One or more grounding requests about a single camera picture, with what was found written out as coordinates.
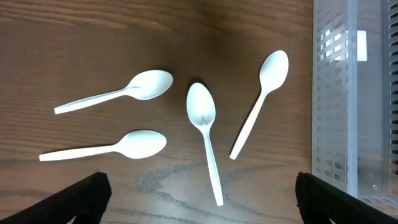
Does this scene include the white label in basket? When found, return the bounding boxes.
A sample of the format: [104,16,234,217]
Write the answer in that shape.
[357,30,368,62]

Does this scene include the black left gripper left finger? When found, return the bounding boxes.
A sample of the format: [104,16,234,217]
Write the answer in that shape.
[1,172,112,224]

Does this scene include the clear plastic mesh basket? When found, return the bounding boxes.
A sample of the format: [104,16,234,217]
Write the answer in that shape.
[312,0,397,217]

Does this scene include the white spoon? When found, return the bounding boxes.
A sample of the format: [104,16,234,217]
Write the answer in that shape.
[54,70,174,114]
[39,130,167,161]
[229,50,289,159]

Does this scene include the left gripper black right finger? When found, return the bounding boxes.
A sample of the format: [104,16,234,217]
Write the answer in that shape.
[295,172,397,224]

